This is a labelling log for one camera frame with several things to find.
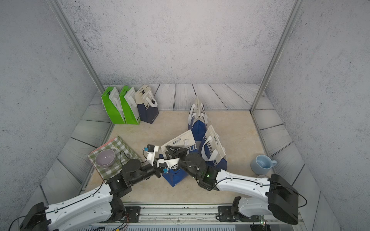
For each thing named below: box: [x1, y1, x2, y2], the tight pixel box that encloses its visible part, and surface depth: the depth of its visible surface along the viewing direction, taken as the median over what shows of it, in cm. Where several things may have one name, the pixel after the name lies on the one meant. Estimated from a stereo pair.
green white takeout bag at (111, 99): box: [101, 86, 126, 125], surface depth 103 cm
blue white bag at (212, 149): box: [198, 124, 228, 171], surface depth 74 cm
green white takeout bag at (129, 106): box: [119, 85, 141, 126], surface depth 103 cm
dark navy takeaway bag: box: [133, 84, 160, 125], surface depth 103 cm
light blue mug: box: [250, 154, 278, 176], surface depth 87 cm
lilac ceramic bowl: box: [94, 149, 116, 167], surface depth 91 cm
